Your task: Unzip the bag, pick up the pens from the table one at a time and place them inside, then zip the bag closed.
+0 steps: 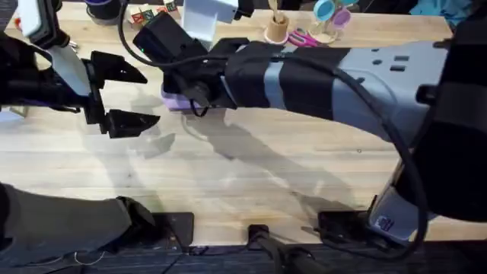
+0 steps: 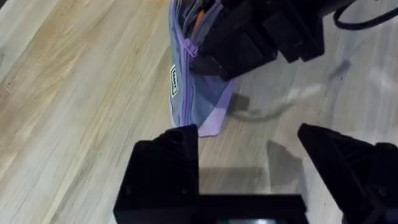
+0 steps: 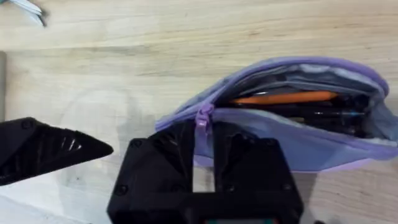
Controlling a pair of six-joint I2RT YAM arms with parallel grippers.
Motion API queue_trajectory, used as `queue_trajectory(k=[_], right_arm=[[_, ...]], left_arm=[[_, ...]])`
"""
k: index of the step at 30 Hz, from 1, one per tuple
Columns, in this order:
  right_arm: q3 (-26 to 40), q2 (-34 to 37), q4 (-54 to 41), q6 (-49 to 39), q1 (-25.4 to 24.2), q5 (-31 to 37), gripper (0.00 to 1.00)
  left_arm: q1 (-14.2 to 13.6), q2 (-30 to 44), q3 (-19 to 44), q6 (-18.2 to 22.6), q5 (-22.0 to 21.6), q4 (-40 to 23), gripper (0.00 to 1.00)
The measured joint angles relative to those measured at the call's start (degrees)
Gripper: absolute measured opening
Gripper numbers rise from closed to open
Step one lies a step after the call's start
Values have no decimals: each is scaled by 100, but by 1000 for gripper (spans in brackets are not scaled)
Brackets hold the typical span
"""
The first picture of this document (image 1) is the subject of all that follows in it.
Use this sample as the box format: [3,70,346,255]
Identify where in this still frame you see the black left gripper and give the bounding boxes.
[14,50,161,139]

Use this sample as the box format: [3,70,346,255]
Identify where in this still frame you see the black rail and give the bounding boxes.
[0,243,487,274]

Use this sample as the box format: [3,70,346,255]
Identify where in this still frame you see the blue cloth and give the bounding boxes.
[409,0,473,27]

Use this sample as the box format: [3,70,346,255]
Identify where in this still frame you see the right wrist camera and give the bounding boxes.
[132,11,199,66]

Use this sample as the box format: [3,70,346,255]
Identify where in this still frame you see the purple soft zip bag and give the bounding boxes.
[161,88,214,113]

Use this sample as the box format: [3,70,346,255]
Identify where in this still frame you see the blue cup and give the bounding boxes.
[313,0,336,22]

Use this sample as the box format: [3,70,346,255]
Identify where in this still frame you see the wrist upright plate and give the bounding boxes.
[47,44,91,97]
[181,0,240,43]

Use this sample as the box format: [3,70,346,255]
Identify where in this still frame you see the toy blocks heap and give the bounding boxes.
[128,2,180,24]

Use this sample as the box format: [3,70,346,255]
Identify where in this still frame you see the right wrist upright plate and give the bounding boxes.
[181,0,240,43]

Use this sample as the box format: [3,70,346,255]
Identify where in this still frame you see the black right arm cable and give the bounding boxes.
[116,0,430,263]

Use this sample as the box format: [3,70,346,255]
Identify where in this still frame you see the black stand post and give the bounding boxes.
[247,224,328,274]

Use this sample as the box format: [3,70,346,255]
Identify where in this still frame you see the purple cup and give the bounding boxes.
[332,8,352,30]

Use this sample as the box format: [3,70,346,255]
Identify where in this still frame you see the left wrist upright plate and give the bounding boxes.
[47,44,91,97]

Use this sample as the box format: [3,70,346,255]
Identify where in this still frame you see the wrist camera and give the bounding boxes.
[132,11,199,66]
[17,0,72,50]

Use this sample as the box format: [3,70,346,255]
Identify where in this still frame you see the wooden holder with cutlery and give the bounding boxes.
[263,0,291,45]

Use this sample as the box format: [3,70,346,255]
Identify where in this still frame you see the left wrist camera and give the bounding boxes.
[17,0,72,50]

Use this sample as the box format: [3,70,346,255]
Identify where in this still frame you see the pink scissors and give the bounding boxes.
[288,29,321,49]

